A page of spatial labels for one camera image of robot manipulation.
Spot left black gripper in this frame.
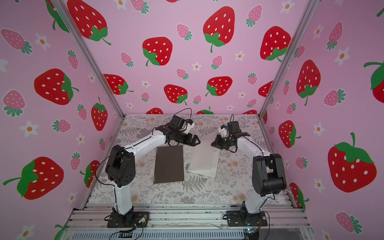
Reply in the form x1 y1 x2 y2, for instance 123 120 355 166
174 131 202 147

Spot white spiral notebook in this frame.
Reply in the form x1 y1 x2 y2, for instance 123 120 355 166
187 133 220 178

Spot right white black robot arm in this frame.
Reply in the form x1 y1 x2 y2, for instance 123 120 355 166
211 121 287 217

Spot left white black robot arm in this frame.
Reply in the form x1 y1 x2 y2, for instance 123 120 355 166
105 115 200 217

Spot dark brown spiral notebook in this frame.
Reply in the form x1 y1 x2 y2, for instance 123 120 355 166
153 146 185 184

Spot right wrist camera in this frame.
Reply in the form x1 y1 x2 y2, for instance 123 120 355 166
219 125 229 138

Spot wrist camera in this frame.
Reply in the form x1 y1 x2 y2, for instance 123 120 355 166
181 119 195 134
219 125 229 138

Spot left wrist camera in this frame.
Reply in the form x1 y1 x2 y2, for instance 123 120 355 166
181 119 195 134

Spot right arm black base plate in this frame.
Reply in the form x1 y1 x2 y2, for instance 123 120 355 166
223 211 268 228

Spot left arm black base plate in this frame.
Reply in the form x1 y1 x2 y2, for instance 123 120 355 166
107 209 150 229

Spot aluminium frame rail base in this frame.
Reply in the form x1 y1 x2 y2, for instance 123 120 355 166
58 204 316 240

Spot right aluminium corner post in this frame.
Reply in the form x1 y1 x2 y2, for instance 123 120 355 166
258 0 320 120

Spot aluminium corner post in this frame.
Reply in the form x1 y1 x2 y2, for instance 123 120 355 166
53 0 125 119
258 0 320 120

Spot left aluminium corner post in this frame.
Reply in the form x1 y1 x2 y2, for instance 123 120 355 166
53 0 125 119

